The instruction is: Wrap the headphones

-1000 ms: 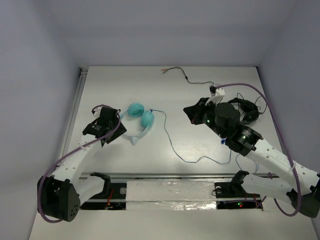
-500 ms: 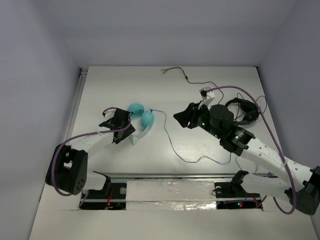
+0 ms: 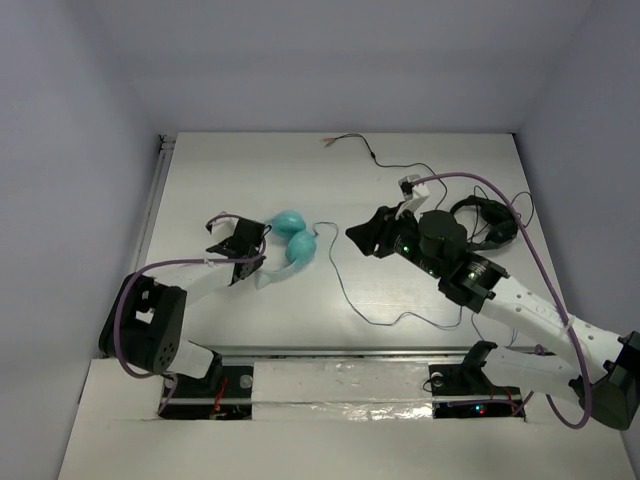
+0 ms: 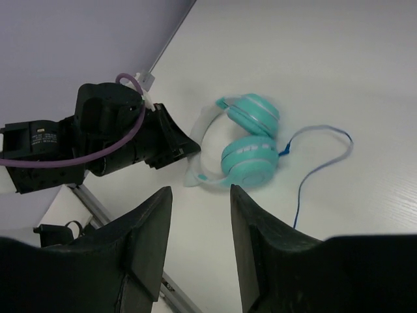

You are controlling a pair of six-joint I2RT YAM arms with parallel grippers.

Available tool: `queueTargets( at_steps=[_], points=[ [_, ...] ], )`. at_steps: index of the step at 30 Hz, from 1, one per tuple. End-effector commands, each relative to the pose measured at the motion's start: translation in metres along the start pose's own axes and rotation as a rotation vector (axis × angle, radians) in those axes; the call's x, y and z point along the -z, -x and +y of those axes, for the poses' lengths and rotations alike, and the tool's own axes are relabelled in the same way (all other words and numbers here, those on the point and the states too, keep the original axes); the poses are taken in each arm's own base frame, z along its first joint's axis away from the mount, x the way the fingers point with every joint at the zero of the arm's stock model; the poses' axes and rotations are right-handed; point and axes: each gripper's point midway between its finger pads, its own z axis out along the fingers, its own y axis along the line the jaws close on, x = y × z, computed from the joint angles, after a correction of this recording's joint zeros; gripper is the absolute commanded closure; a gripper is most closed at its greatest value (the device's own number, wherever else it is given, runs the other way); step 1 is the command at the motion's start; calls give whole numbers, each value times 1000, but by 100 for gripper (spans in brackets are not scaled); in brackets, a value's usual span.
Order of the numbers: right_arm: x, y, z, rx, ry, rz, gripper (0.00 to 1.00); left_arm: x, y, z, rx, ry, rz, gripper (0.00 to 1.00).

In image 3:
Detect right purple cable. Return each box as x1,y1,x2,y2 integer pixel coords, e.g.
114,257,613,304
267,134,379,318
404,172,596,430

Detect blue headphone cable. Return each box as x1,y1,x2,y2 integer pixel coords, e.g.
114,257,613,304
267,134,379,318
312,222,466,331

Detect aluminium rail frame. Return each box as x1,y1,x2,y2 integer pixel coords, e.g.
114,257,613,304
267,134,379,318
107,133,531,421

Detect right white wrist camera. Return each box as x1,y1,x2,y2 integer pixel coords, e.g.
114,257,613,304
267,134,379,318
395,174,430,219

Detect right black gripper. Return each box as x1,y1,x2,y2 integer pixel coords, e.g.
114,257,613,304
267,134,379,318
346,201,444,280

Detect black headset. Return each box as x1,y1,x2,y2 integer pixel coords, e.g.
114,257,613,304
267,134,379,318
449,195,519,252

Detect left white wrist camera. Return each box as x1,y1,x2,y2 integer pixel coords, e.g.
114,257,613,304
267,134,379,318
205,212,241,240

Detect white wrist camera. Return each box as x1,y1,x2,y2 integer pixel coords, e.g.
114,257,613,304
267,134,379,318
205,212,241,240
395,174,430,219

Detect teal cat-ear headphones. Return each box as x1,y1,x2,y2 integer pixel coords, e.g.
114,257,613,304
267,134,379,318
255,210,317,290

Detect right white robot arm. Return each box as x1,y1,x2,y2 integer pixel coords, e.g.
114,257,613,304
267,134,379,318
346,206,639,431

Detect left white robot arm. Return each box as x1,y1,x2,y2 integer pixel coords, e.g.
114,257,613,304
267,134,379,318
98,214,270,394

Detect blue earbuds with cable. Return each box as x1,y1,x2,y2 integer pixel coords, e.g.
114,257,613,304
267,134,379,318
469,313,519,347

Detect black headset cable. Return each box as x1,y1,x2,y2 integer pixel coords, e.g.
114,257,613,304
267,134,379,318
322,133,534,236

